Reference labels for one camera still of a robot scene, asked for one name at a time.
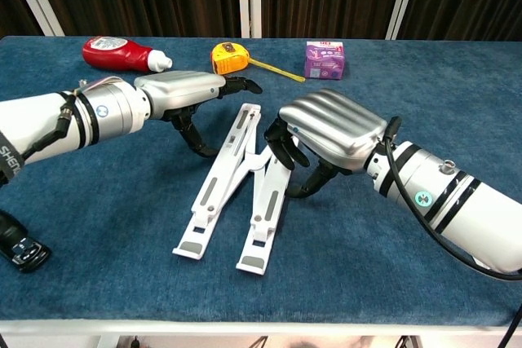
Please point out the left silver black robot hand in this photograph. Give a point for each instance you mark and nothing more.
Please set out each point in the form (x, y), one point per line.
(179, 89)

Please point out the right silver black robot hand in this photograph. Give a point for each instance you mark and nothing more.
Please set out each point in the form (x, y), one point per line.
(334, 124)

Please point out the white folding stand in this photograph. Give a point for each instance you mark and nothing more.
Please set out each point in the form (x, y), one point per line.
(228, 177)

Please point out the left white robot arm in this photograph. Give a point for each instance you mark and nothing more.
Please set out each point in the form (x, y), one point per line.
(106, 111)

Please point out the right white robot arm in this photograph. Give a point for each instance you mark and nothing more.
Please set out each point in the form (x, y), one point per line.
(440, 189)

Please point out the yellow tape measure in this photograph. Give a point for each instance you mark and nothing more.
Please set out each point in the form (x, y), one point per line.
(228, 58)

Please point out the small purple carton box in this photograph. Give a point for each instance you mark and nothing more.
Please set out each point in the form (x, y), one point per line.
(324, 60)

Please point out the red ketchup bottle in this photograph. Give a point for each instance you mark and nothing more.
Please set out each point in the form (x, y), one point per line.
(114, 54)

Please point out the blue table mat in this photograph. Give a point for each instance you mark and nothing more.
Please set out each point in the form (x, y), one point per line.
(122, 221)

